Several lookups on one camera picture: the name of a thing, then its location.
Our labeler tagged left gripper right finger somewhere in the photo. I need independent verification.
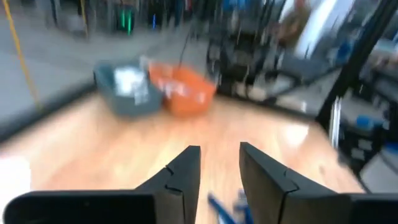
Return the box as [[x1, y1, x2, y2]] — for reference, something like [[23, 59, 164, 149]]
[[238, 141, 398, 224]]

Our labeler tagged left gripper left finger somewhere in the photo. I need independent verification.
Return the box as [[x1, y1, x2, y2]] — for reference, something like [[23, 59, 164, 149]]
[[2, 145, 202, 224]]

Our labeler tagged white cotton pack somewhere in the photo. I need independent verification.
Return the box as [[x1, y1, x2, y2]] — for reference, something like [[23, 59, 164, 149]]
[[113, 67, 150, 105]]

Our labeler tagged teal plastic bin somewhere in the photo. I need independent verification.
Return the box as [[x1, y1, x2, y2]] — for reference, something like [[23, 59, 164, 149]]
[[93, 60, 164, 118]]

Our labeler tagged orange plastic bin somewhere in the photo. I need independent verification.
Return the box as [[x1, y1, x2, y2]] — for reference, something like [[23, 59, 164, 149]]
[[148, 62, 217, 118]]

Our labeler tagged yellow hanging cable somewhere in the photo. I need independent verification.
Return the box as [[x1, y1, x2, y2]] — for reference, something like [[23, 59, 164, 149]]
[[1, 0, 41, 111]]

